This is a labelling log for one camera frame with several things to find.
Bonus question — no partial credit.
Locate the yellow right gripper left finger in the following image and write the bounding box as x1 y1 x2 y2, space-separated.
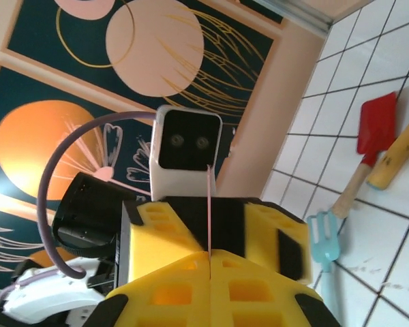
95 250 211 327

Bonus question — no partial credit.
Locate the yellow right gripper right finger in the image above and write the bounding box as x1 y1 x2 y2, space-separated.
209 248 342 327

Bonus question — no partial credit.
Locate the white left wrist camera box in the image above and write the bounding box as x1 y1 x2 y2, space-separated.
149 104 223 200

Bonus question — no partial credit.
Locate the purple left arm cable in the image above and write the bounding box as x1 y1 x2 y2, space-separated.
0 110 157 300

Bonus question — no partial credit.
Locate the teal toy rake yellow handle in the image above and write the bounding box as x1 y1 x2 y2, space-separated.
366 74 409 190

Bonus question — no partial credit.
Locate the red toy shovel wooden handle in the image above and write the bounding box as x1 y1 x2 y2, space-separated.
330 91 399 219

